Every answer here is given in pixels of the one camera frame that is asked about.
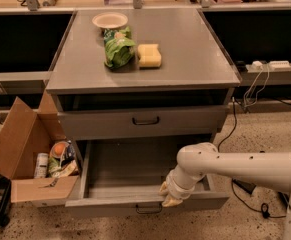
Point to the brown cardboard box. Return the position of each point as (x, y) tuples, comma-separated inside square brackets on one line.
[(24, 135)]

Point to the green chip bag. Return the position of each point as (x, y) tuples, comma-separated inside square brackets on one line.
[(119, 47)]

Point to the white spray can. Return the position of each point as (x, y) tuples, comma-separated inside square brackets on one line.
[(41, 165)]

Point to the yellow sponge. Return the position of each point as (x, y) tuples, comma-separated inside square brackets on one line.
[(149, 56)]

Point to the grey drawer cabinet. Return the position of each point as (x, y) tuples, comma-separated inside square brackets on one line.
[(194, 70)]

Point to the white paper bowl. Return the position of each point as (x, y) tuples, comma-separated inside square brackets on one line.
[(110, 20)]

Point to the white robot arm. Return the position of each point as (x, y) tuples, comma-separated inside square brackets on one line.
[(270, 170)]

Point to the grey drawer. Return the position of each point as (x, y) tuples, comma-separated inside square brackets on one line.
[(122, 177), (145, 122)]

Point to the black metal floor bar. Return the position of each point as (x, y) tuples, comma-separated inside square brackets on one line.
[(284, 199)]

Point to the black stand leg left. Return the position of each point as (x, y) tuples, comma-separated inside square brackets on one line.
[(5, 205)]

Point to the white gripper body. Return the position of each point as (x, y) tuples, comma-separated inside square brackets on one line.
[(177, 191)]

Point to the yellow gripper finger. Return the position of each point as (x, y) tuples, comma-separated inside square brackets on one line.
[(163, 191), (171, 202)]

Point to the black power adapter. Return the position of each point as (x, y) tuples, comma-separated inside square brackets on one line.
[(247, 187)]

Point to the grey top drawer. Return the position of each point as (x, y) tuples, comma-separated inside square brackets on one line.
[(145, 122)]

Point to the orange snack package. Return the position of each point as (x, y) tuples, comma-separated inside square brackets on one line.
[(61, 162)]

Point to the white power strip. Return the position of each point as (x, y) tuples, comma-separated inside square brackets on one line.
[(276, 66)]

